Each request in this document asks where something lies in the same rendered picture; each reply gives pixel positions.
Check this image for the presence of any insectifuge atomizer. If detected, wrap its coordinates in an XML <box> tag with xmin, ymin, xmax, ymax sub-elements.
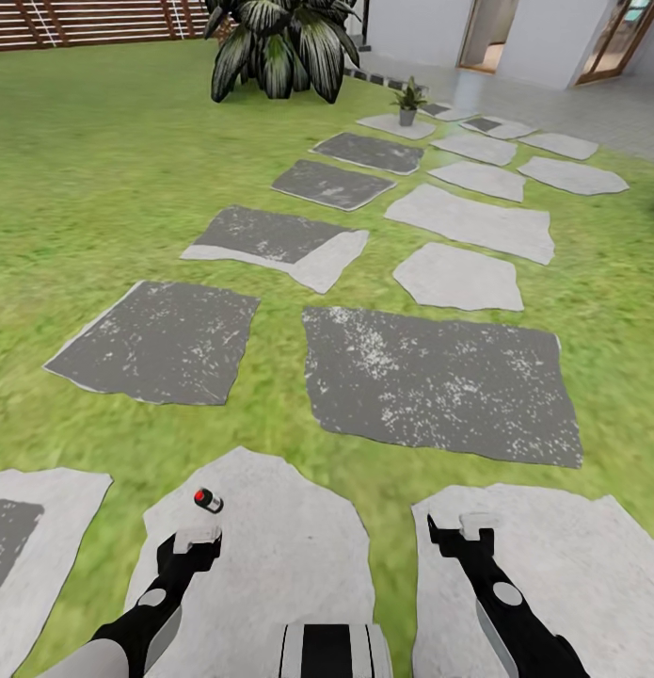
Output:
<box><xmin>194</xmin><ymin>488</ymin><xmax>222</xmax><ymax>514</ymax></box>

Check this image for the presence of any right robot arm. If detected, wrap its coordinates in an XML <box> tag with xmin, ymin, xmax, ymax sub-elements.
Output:
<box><xmin>427</xmin><ymin>512</ymin><xmax>590</xmax><ymax>678</ymax></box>

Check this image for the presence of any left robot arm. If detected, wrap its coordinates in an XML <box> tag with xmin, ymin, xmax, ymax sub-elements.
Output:
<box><xmin>36</xmin><ymin>525</ymin><xmax>222</xmax><ymax>678</ymax></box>

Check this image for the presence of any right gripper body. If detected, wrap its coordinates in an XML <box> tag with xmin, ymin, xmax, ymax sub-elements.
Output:
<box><xmin>439</xmin><ymin>528</ymin><xmax>494</xmax><ymax>572</ymax></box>

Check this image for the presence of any robot trunk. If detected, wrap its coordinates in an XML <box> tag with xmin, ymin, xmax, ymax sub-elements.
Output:
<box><xmin>260</xmin><ymin>623</ymin><xmax>393</xmax><ymax>678</ymax></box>

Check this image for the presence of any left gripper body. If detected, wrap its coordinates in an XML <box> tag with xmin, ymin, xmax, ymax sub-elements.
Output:
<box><xmin>157</xmin><ymin>541</ymin><xmax>215</xmax><ymax>582</ymax></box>

